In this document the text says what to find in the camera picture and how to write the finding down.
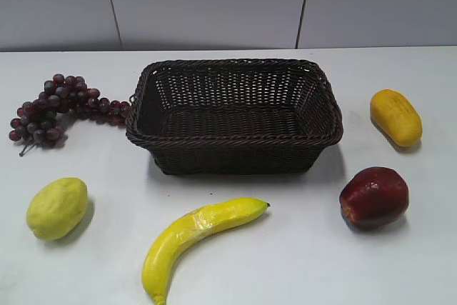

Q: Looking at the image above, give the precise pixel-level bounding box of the dark brown wicker basket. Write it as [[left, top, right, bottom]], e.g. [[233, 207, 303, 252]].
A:
[[126, 59, 343, 175]]

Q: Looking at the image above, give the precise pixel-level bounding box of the orange-yellow mango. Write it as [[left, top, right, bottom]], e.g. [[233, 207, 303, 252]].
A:
[[370, 89, 423, 147]]

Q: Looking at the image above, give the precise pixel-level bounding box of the green-yellow lemon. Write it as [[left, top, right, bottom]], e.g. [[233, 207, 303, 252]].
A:
[[26, 177, 89, 241]]

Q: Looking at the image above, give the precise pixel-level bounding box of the red apple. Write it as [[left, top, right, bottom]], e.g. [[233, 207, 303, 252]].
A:
[[339, 166, 409, 229]]

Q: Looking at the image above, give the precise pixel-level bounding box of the purple grape bunch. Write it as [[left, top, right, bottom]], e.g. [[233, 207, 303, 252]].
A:
[[9, 74, 131, 157]]

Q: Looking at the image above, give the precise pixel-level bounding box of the yellow banana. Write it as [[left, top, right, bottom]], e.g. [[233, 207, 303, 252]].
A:
[[141, 198, 270, 304]]

